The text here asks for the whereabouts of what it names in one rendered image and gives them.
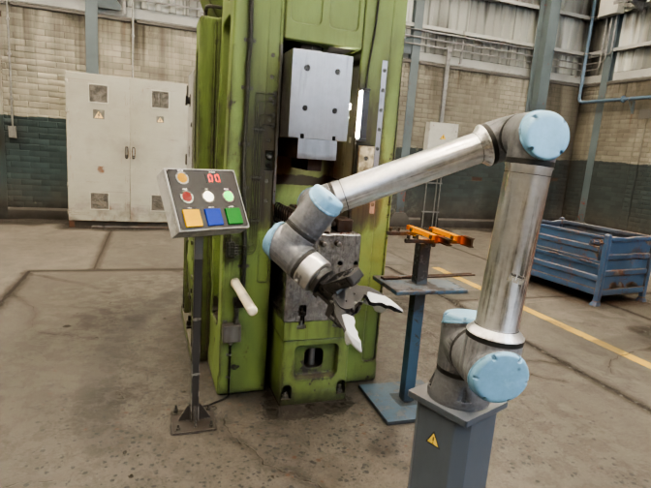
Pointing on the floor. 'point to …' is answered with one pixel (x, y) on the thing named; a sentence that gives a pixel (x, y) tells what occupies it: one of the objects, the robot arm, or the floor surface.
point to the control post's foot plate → (180, 419)
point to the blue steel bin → (593, 259)
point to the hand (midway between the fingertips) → (384, 330)
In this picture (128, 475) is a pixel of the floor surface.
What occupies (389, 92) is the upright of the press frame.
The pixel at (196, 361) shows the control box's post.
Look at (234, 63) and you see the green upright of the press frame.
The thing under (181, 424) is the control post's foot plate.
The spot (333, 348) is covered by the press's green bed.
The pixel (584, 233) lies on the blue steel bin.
